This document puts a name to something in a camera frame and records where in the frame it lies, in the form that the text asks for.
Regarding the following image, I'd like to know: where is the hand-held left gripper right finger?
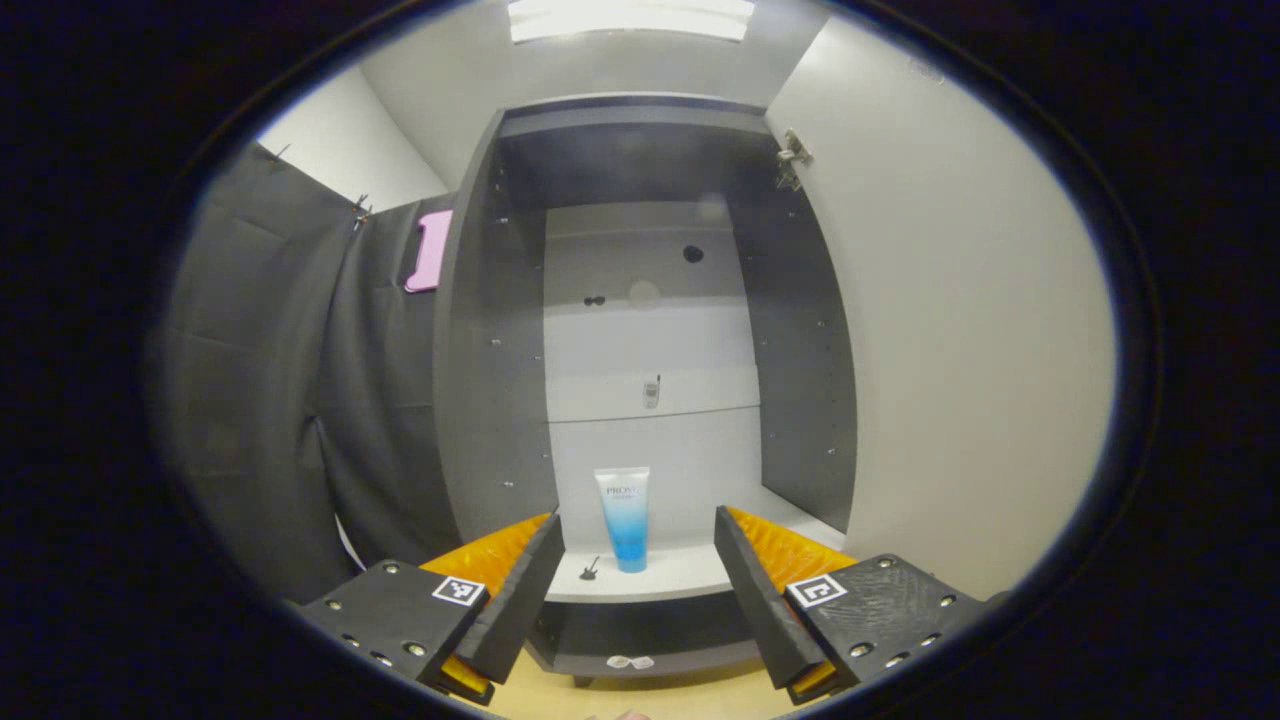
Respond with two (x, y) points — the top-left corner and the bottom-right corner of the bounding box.
(713, 505), (1011, 706)

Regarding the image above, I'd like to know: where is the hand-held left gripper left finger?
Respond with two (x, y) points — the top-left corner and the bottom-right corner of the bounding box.
(285, 512), (566, 707)

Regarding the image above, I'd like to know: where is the white blue bottle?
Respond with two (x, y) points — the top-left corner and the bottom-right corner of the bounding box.
(593, 466), (652, 574)

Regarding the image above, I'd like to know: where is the dark grey cabinet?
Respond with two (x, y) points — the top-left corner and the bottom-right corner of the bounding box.
(432, 93), (859, 689)

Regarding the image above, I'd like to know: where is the grey cabinet door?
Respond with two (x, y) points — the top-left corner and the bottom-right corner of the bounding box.
(765, 15), (1118, 601)

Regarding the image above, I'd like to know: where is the black backdrop cloth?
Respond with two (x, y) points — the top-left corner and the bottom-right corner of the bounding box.
(150, 140), (471, 606)

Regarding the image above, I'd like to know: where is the ceiling light panel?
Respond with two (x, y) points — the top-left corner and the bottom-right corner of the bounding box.
(507, 0), (757, 44)

